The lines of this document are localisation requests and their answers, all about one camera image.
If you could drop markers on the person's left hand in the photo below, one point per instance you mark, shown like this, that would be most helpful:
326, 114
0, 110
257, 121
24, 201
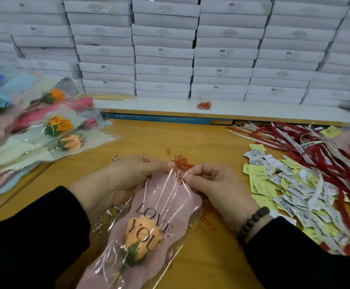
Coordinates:
118, 180

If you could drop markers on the person's right hand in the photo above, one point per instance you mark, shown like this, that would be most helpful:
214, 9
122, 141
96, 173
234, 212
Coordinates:
223, 192

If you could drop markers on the pink flower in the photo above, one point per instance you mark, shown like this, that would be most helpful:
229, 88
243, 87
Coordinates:
157, 225

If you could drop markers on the pile of yellow white tags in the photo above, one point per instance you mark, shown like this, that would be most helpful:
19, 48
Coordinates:
283, 189

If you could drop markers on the pile of red ribbons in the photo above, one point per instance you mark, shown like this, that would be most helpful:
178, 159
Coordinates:
319, 156

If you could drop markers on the pile of flowers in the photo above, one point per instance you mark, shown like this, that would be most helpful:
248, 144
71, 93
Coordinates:
18, 141

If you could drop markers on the person's left forearm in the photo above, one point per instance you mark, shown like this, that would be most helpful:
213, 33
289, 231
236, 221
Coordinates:
27, 243

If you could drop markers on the person's right forearm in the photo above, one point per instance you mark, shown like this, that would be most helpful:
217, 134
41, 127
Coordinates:
307, 259

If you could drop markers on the pile of silver twist ties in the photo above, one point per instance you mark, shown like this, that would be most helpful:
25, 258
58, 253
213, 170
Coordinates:
109, 213

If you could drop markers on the pile of orange paper clips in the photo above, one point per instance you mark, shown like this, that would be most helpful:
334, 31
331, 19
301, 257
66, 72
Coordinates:
184, 160

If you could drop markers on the wooden sticks bundle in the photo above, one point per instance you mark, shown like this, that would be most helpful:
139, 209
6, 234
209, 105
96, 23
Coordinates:
113, 97

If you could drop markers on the small bag of red clips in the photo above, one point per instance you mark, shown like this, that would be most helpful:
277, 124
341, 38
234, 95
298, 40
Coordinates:
204, 106

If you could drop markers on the long white board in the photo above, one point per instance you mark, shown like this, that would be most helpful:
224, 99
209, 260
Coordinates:
271, 111

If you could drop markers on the wall of stacked white boxes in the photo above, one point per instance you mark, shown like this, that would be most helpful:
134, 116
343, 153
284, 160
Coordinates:
163, 48

